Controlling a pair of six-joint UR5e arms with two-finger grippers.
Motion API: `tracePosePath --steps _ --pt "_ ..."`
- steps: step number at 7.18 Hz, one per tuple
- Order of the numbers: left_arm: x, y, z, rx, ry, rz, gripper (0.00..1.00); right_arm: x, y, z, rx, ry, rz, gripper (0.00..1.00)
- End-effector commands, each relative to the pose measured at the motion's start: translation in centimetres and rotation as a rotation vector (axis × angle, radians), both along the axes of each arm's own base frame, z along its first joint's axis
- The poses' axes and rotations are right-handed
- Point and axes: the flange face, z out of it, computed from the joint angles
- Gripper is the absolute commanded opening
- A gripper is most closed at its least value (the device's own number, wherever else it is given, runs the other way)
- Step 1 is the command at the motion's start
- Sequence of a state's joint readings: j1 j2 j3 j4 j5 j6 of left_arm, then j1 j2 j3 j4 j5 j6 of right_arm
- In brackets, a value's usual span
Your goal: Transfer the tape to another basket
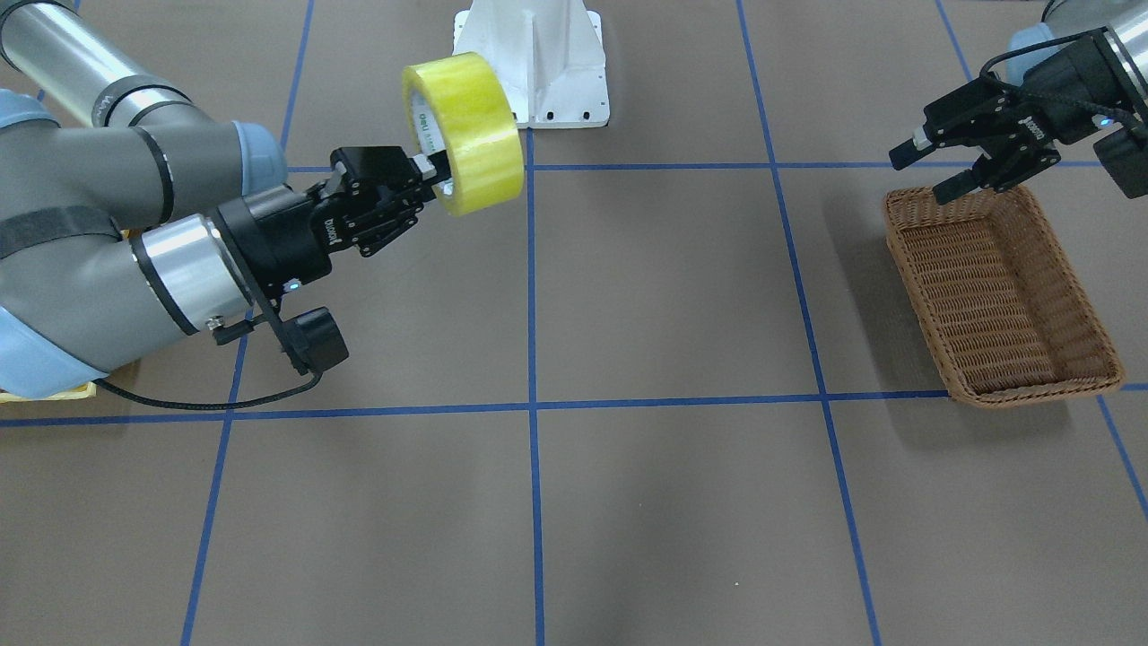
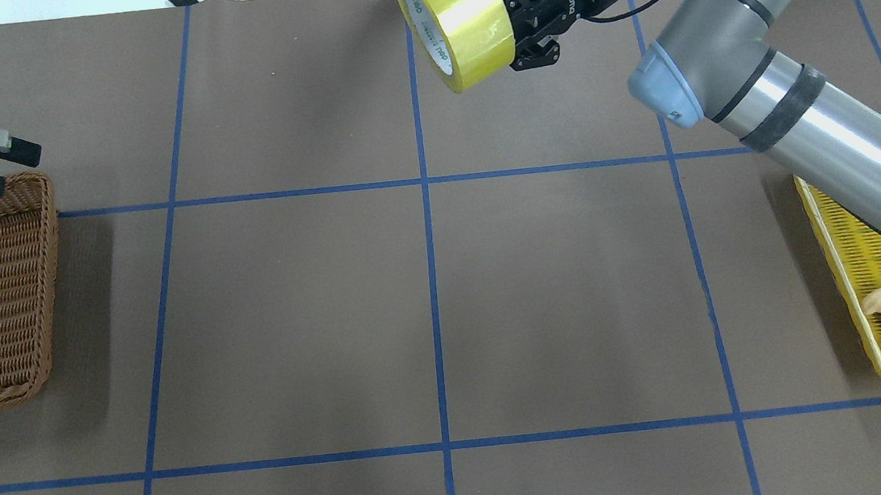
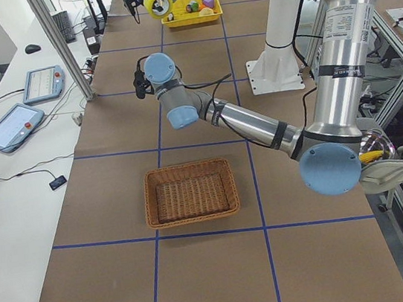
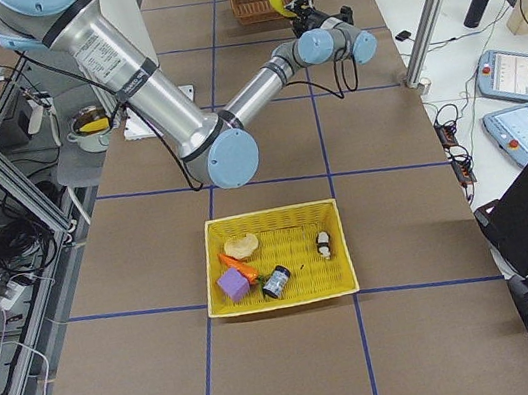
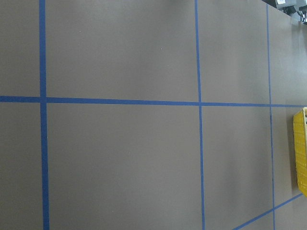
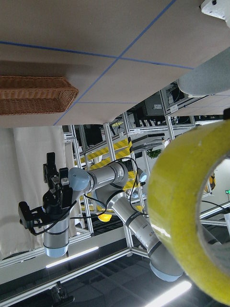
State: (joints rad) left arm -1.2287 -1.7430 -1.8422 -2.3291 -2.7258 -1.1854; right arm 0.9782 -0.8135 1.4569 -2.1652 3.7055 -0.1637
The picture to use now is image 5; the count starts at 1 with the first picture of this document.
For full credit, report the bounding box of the yellow plastic basket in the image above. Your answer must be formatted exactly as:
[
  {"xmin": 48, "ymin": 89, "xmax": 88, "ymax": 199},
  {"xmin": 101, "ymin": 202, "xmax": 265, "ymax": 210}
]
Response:
[{"xmin": 293, "ymin": 107, "xmax": 307, "ymax": 196}]

